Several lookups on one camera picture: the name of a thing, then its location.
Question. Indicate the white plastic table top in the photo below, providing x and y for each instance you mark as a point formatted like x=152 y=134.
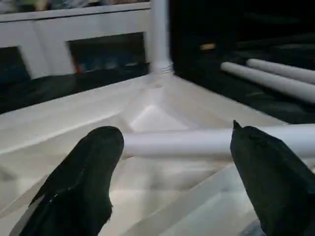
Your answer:
x=162 y=103

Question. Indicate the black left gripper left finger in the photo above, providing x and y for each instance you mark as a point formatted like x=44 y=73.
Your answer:
x=78 y=191

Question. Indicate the black mat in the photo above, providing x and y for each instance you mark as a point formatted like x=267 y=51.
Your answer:
x=98 y=81

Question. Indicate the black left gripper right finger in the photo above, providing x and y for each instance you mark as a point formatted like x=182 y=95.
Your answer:
x=275 y=182

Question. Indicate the white plastic table leg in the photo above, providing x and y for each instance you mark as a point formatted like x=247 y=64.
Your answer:
x=270 y=81
x=160 y=34
x=187 y=141
x=285 y=69

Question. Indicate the large black furniture piece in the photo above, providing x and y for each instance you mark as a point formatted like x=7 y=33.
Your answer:
x=236 y=24

